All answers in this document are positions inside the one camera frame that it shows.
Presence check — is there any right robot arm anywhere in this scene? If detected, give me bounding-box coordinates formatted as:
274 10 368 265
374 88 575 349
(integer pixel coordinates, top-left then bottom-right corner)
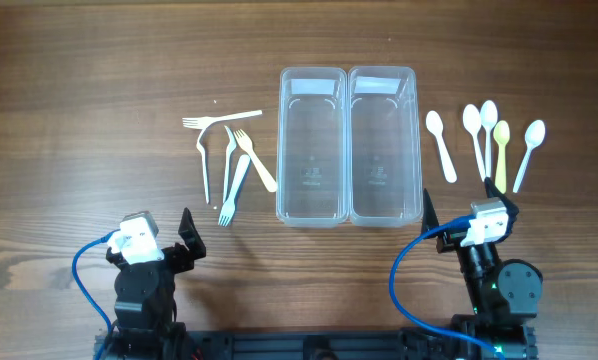
433 179 543 360

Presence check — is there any yellow plastic fork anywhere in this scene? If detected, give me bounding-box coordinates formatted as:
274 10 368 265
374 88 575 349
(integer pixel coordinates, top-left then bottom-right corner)
234 129 278 193

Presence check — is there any yellow plastic spoon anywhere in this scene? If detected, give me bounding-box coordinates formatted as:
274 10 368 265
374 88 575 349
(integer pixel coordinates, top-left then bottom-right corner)
493 120 510 193

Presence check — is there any light blue plastic fork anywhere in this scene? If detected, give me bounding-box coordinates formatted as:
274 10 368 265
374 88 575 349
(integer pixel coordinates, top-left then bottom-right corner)
218 154 251 227

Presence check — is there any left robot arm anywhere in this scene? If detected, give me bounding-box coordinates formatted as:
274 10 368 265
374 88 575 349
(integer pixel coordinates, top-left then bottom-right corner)
94 209 206 359

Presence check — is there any white curved thin fork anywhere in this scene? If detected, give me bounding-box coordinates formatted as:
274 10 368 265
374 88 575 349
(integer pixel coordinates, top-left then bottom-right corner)
196 128 210 204

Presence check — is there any right clear plastic container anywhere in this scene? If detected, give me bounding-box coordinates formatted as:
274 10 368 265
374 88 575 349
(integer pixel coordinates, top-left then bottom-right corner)
349 66 422 227

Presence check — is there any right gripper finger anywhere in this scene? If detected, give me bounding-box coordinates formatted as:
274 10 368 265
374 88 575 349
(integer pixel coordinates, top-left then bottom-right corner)
421 188 440 234
484 177 508 202

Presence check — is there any white fork with narrow handle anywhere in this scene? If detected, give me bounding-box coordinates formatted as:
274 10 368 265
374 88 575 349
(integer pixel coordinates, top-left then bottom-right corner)
222 125 237 202

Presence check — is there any right blue cable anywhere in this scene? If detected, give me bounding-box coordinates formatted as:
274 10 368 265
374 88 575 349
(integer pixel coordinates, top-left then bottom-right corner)
388 213 506 360

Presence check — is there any left clear plastic container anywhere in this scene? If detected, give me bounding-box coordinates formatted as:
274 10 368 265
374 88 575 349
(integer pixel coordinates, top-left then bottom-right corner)
276 67 348 228

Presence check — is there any white fork horizontal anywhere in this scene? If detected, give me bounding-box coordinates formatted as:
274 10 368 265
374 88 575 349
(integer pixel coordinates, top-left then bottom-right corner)
182 110 263 130

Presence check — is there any white spoon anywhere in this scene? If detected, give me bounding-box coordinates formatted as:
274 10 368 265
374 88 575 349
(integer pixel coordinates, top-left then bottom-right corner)
480 100 498 177
425 110 458 183
513 119 546 193
462 104 485 180

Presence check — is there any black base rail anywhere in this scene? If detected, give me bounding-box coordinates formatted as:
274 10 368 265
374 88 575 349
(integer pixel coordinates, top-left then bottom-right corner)
93 327 539 360

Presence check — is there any clear plastic container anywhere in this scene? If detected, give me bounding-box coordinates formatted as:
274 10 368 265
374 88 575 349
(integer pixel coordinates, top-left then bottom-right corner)
276 67 348 228
349 66 422 227

